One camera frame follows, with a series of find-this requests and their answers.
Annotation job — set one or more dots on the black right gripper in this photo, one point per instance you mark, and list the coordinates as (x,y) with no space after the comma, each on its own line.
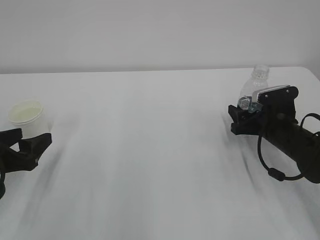
(276,118)

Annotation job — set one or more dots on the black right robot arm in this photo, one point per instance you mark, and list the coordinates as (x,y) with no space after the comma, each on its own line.
(305,151)

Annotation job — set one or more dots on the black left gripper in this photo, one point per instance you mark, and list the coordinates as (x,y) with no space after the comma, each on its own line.
(26,159)

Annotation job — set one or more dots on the clear water bottle green label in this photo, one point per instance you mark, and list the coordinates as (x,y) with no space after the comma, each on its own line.
(257,81)

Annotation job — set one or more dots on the white paper cup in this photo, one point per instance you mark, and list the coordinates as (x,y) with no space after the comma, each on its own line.
(29,116)

